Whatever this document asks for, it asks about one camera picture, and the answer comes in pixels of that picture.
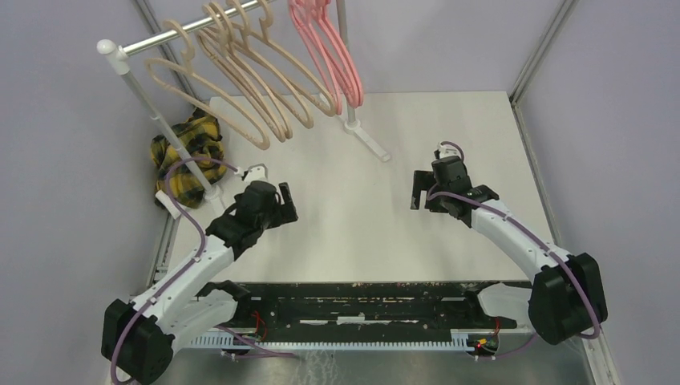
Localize beige plastic hanger bottom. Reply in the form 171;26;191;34
144;19;272;152

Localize beige plastic hanger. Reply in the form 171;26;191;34
233;0;339;118
226;1;332;129
144;19;272;152
196;1;293;143

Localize beige plastic hanger top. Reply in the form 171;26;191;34
233;0;339;118

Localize pink plastic hanger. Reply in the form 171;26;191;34
288;1;342;116
305;1;364;108
313;1;364;108

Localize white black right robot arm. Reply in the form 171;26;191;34
410;156;609;345

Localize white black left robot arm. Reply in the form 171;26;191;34
101;180;298;384

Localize white rack foot near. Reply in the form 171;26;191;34
154;185;226;219

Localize white rack foot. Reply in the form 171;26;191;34
319;97;391;162
154;185;226;219

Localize white rack foot far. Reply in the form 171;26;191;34
319;97;391;162

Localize grey rack far pole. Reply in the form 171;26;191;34
335;0;359;130

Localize yellow plaid cloth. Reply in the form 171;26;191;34
149;108;229;209

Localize metal rack top bar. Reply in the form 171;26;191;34
122;0;277;57

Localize white rack left pole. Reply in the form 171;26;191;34
96;39;212;192

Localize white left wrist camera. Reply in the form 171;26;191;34
235;164;268;183

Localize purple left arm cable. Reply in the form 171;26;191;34
108;156;298;383

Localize aluminium frame rail base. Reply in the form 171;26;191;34
124;212;604;336

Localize white cable duct strip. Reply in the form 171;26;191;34
187;331;474;352

